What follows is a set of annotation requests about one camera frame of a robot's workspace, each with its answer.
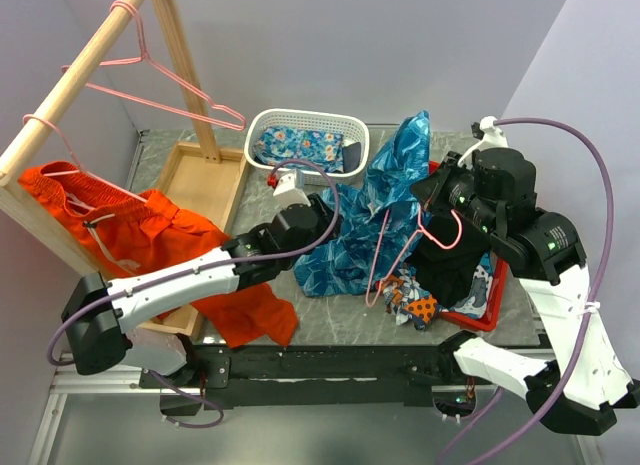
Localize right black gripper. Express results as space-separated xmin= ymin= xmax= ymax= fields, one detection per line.
xmin=410 ymin=150 xmax=502 ymax=237

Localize blue shark print shorts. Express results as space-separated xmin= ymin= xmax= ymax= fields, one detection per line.
xmin=293 ymin=111 xmax=431 ymax=297

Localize pink wire hanger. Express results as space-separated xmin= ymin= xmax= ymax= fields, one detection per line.
xmin=365 ymin=210 xmax=463 ymax=308
xmin=87 ymin=0 xmax=246 ymax=131
xmin=85 ymin=61 xmax=247 ymax=131

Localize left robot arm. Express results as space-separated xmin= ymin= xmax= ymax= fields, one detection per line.
xmin=56 ymin=194 xmax=342 ymax=387

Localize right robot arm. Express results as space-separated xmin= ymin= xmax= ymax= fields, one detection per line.
xmin=410 ymin=148 xmax=639 ymax=436

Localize orange shorts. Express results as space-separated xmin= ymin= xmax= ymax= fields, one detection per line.
xmin=18 ymin=161 xmax=298 ymax=348

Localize pink hanger holding orange shorts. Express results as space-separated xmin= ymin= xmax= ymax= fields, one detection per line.
xmin=22 ymin=114 xmax=147 ymax=203

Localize black garment in bin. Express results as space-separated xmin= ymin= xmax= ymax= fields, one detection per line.
xmin=406 ymin=225 xmax=490 ymax=309

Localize blue floral cloth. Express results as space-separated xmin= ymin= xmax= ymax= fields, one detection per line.
xmin=252 ymin=126 xmax=344 ymax=173

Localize dark blue folded cloth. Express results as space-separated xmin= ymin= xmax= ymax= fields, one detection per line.
xmin=342 ymin=142 xmax=362 ymax=174

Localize white plastic basket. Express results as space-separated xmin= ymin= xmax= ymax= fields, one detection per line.
xmin=244 ymin=108 xmax=370 ymax=184

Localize red plastic bin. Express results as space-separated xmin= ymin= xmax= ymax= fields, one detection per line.
xmin=374 ymin=159 xmax=510 ymax=333

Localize wooden clothes rack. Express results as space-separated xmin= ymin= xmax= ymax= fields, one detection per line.
xmin=0 ymin=0 xmax=251 ymax=340

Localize orange patterned cloth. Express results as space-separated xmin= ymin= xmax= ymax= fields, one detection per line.
xmin=378 ymin=263 xmax=505 ymax=332

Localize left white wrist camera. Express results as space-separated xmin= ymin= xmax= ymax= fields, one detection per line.
xmin=267 ymin=169 xmax=311 ymax=209

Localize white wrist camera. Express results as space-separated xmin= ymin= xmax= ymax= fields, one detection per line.
xmin=267 ymin=169 xmax=311 ymax=209
xmin=457 ymin=116 xmax=508 ymax=167

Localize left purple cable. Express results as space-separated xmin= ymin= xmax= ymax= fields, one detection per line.
xmin=46 ymin=159 xmax=343 ymax=430

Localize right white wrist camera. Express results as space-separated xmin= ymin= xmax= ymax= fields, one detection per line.
xmin=457 ymin=116 xmax=508 ymax=167

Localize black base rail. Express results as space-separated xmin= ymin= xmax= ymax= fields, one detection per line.
xmin=166 ymin=345 xmax=477 ymax=410

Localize pink wire hanger top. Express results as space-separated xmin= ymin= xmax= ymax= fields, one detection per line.
xmin=87 ymin=0 xmax=246 ymax=131

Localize aluminium frame rail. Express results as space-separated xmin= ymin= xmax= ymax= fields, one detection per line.
xmin=27 ymin=366 xmax=200 ymax=464

